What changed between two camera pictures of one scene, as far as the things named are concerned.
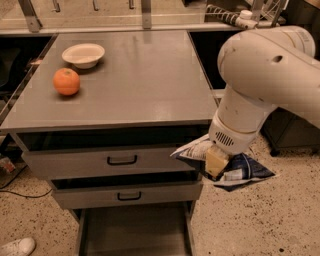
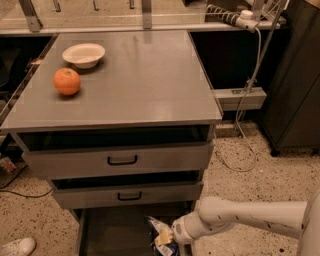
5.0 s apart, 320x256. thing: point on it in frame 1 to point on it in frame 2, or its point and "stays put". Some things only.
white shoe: [21, 247] stays put
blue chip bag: [240, 167] to [155, 228]
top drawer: [118, 153] stays put
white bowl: [83, 55] stays put
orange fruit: [66, 81] stays put
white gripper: [232, 139] to [180, 232]
